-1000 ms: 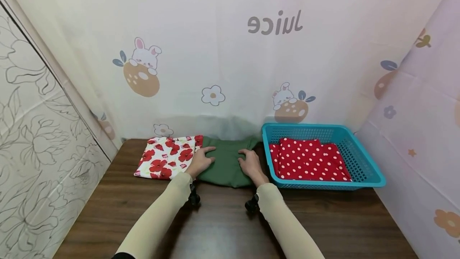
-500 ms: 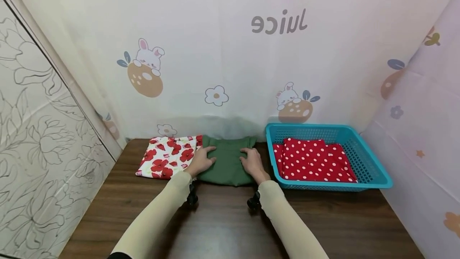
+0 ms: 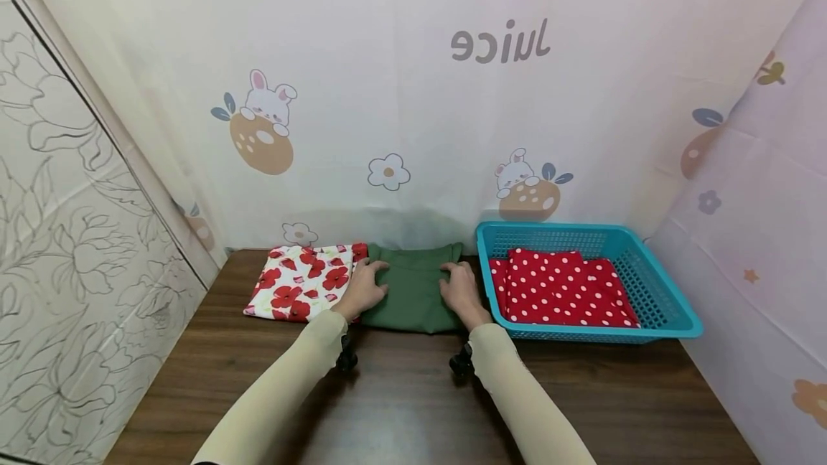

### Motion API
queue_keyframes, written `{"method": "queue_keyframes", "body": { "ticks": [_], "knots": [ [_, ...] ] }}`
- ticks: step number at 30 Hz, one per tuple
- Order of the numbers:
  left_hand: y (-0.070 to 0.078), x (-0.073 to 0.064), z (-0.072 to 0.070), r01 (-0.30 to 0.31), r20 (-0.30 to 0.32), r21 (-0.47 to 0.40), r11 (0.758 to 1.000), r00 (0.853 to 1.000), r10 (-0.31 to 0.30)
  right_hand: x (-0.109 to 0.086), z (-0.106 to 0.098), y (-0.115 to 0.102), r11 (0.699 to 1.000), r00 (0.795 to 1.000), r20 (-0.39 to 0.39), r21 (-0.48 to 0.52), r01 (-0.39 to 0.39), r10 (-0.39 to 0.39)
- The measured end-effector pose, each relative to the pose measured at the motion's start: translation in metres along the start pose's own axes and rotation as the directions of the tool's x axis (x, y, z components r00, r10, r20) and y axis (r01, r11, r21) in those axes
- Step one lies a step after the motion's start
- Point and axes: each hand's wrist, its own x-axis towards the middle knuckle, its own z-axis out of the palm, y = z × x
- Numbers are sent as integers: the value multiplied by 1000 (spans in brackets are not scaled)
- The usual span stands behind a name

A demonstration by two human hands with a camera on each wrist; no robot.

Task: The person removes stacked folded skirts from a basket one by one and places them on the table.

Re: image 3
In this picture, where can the person's left hand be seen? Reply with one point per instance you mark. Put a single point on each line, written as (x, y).
(362, 291)

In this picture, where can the person's right hand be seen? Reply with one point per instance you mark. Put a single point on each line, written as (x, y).
(462, 293)

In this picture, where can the person's left fingers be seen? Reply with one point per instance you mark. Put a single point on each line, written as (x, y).
(376, 268)

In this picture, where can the person's right fingers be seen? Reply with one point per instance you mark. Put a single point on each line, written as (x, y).
(452, 271)

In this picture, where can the green cloth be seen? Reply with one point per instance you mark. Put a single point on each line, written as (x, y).
(413, 290)

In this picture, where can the person's right forearm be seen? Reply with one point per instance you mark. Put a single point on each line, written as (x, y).
(526, 397)

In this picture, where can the person's left forearm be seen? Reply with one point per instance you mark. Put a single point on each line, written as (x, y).
(284, 393)

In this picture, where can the white red flowered cloth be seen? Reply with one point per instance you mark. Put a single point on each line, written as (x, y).
(300, 283)

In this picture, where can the black wrist band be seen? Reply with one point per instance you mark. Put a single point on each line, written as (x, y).
(462, 362)
(346, 356)

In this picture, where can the red white dotted cloth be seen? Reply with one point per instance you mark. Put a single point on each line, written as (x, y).
(561, 288)

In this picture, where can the turquoise plastic basket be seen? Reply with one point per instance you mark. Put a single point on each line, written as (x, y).
(652, 285)

